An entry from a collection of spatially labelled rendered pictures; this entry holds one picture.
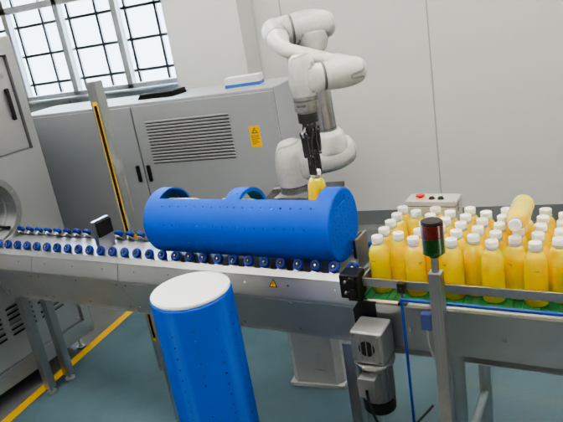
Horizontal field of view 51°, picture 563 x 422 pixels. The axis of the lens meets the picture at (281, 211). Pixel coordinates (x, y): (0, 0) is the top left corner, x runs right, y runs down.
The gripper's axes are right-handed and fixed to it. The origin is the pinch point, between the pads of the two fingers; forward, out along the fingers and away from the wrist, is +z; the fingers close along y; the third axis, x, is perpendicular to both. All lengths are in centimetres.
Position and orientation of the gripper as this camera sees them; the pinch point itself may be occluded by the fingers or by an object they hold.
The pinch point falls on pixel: (314, 164)
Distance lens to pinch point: 229.0
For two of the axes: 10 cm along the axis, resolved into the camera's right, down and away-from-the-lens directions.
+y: -4.7, 3.4, -8.1
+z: 1.6, 9.4, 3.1
